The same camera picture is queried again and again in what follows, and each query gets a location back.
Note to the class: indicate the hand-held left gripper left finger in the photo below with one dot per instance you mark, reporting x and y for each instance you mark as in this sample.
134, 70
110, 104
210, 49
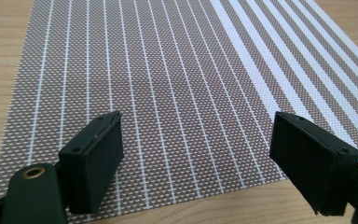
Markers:
93, 165

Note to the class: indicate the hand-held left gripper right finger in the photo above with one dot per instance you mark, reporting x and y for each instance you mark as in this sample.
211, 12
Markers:
310, 161

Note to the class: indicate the brown white striped woven placemat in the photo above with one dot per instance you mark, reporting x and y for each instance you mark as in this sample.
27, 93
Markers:
180, 93

